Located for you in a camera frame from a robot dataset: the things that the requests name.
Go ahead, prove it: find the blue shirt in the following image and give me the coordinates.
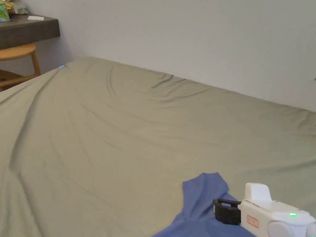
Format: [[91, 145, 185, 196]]
[[152, 172, 258, 237]]

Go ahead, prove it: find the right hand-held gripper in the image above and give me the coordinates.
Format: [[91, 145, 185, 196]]
[[212, 182, 316, 237]]

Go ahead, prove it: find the dark brown wall desk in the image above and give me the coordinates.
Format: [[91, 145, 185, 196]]
[[0, 0, 61, 50]]

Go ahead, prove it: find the round wooden stool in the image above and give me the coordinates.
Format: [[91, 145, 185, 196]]
[[0, 44, 41, 92]]

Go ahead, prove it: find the bed with beige sheet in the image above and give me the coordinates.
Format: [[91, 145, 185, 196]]
[[0, 56, 316, 237]]

